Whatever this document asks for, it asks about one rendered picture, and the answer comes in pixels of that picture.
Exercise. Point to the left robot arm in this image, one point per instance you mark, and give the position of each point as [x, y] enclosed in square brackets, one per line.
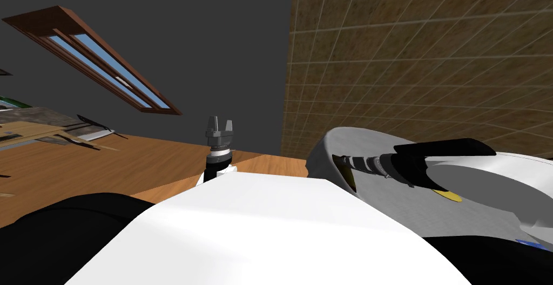
[52, 242]

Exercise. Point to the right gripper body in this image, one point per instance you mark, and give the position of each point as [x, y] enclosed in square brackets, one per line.
[347, 172]

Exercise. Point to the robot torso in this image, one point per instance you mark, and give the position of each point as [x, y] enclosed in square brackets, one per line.
[268, 233]

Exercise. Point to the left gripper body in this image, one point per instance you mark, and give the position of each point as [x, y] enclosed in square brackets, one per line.
[219, 139]

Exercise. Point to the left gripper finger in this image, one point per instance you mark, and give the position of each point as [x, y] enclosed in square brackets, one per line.
[229, 126]
[212, 123]

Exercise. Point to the brown framed window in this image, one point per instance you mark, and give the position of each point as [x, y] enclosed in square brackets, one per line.
[103, 62]

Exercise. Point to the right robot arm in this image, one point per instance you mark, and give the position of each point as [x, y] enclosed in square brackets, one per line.
[432, 159]

